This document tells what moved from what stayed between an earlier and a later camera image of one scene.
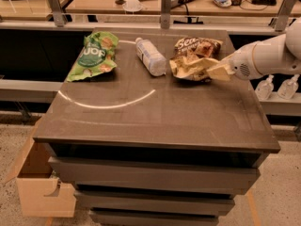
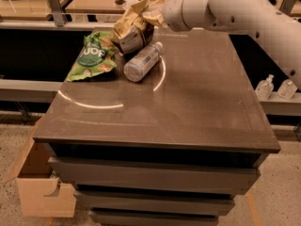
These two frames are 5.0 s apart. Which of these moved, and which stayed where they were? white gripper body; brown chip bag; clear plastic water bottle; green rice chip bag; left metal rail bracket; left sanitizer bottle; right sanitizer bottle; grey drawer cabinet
Moved: white gripper body; clear plastic water bottle; brown chip bag
Stayed: left metal rail bracket; left sanitizer bottle; right sanitizer bottle; green rice chip bag; grey drawer cabinet
